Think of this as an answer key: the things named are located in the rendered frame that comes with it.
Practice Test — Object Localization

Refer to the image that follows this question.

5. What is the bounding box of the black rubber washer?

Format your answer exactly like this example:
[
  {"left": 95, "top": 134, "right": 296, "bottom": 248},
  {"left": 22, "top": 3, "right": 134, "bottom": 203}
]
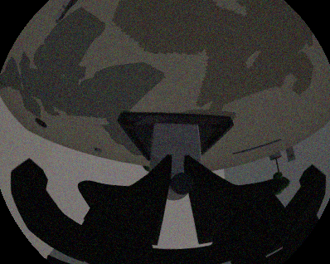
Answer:
[{"left": 36, "top": 119, "right": 46, "bottom": 128}]

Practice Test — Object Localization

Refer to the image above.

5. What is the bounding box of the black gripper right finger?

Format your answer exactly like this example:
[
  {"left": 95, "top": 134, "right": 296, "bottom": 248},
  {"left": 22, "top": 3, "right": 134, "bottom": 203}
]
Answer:
[{"left": 184, "top": 155, "right": 282, "bottom": 244}]

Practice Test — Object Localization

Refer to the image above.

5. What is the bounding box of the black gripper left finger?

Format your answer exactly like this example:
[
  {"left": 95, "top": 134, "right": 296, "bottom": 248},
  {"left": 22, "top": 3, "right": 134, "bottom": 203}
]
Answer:
[{"left": 78, "top": 155, "right": 172, "bottom": 246}]

